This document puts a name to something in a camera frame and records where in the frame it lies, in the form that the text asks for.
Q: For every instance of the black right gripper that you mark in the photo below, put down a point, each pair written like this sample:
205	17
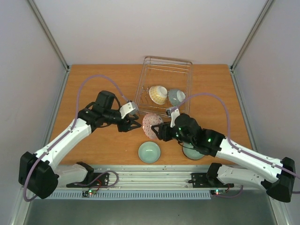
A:
164	132

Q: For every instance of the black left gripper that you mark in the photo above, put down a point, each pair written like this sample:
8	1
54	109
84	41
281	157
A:
125	126

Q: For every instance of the pink patterned bowl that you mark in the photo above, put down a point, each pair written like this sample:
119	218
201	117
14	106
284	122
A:
148	121

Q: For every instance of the green ring patterned bowl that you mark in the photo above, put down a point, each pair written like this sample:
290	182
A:
149	152

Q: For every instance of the pale green bowl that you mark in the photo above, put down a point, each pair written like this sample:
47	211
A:
192	154

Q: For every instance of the yellow blue patterned bowl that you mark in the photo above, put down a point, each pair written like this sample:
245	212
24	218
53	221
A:
158	94

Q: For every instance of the grey speckled bowl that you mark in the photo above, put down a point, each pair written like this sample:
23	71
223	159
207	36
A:
176	96

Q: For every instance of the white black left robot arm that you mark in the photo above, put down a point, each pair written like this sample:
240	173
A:
38	171

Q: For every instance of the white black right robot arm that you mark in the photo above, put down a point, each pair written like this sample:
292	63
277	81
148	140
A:
275	176

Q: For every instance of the right controller board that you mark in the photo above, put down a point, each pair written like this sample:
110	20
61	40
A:
219	192

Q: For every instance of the controller board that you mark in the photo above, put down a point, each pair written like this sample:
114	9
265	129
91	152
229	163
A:
88	193
219	192

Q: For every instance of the left controller board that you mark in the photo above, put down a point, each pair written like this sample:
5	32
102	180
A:
88	193

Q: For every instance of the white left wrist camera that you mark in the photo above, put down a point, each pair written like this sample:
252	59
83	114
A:
129	108

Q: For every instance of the metal wire dish rack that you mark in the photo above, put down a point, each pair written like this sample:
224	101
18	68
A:
170	73

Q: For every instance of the aluminium frame rails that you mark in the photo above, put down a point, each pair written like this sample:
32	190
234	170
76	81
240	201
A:
112	37

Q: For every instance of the grey slotted cable duct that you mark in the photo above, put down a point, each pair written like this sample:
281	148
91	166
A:
133	195

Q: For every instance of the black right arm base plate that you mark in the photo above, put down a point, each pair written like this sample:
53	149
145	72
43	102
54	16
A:
199	180

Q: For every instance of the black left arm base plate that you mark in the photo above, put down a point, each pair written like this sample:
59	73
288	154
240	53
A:
103	179

